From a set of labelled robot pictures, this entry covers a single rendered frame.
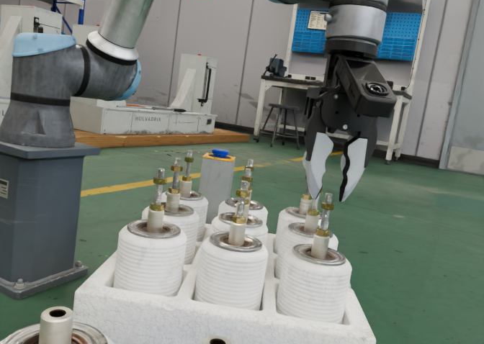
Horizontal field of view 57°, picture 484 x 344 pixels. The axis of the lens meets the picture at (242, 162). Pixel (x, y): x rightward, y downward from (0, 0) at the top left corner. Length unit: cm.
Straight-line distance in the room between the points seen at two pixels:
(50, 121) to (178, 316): 53
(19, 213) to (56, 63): 31
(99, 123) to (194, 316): 266
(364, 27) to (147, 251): 40
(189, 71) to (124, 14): 332
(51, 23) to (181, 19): 414
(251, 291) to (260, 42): 566
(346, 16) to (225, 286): 38
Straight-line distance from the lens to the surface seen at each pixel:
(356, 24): 60
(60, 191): 100
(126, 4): 100
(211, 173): 100
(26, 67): 99
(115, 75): 104
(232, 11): 647
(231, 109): 627
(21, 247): 101
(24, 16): 293
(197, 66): 427
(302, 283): 61
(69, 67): 100
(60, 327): 36
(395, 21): 557
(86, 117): 327
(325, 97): 59
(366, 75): 57
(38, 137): 97
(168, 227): 66
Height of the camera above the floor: 45
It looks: 8 degrees down
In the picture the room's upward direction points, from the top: 8 degrees clockwise
